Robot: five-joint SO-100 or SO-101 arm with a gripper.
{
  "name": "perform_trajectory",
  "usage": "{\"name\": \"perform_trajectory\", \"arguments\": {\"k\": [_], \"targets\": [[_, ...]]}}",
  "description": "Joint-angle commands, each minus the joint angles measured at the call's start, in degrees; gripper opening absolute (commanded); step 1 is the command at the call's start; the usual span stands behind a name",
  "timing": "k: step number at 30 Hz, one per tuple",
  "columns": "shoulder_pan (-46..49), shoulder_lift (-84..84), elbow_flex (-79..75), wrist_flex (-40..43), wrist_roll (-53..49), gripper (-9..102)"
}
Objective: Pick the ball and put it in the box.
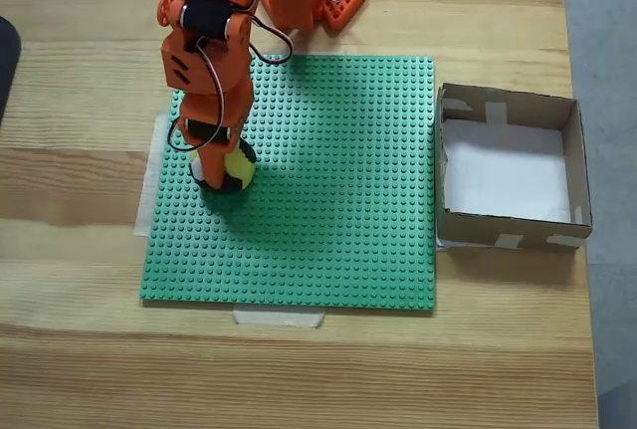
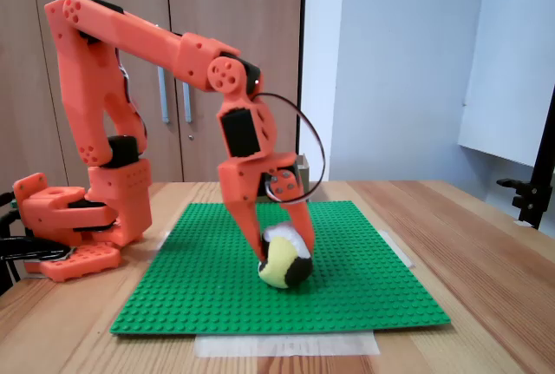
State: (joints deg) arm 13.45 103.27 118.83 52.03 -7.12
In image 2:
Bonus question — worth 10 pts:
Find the yellow white black ball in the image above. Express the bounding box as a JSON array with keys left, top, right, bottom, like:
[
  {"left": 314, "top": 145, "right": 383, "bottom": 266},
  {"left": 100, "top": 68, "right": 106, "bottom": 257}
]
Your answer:
[{"left": 257, "top": 222, "right": 314, "bottom": 290}]

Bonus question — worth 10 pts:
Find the cardboard box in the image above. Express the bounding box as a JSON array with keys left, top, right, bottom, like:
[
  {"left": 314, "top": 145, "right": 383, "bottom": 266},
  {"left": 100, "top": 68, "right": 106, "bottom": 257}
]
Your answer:
[{"left": 255, "top": 154, "right": 311, "bottom": 204}]

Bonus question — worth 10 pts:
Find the masking tape strip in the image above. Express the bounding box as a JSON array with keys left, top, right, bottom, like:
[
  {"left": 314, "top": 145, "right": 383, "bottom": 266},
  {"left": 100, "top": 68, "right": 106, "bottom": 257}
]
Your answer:
[
  {"left": 146, "top": 229, "right": 173, "bottom": 265},
  {"left": 375, "top": 228, "right": 416, "bottom": 269},
  {"left": 193, "top": 331, "right": 382, "bottom": 358}
]

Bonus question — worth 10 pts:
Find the green studded baseplate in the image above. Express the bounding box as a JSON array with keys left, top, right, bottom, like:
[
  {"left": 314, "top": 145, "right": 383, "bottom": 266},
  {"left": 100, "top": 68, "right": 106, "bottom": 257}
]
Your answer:
[{"left": 108, "top": 200, "right": 452, "bottom": 336}]

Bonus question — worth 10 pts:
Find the brown wooden cabinet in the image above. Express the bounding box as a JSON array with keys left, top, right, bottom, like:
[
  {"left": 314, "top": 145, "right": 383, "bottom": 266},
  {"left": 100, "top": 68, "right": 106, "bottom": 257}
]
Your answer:
[{"left": 0, "top": 0, "right": 307, "bottom": 188}]

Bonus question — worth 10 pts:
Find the gripper motor cable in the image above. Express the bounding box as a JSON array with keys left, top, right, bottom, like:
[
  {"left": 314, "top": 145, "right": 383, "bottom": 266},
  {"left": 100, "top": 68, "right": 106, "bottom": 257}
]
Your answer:
[{"left": 253, "top": 92, "right": 327, "bottom": 207}]

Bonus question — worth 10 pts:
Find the silver cabinet handle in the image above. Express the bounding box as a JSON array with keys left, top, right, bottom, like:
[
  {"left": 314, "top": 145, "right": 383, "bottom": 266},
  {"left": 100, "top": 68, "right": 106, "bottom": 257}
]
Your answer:
[
  {"left": 156, "top": 65, "right": 171, "bottom": 124},
  {"left": 181, "top": 81, "right": 193, "bottom": 123}
]

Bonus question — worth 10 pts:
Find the black camera stand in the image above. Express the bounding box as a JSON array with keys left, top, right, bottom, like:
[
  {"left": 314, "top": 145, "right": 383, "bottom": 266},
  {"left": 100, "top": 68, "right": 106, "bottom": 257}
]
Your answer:
[{"left": 496, "top": 85, "right": 555, "bottom": 231}]

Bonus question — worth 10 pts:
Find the black power cable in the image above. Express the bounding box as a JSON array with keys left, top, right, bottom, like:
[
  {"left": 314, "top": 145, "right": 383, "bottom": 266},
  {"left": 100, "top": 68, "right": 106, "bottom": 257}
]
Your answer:
[{"left": 0, "top": 191, "right": 23, "bottom": 297}]

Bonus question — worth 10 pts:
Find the white wall panel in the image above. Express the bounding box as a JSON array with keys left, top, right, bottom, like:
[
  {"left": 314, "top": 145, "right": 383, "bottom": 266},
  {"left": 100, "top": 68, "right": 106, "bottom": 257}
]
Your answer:
[{"left": 457, "top": 0, "right": 555, "bottom": 167}]

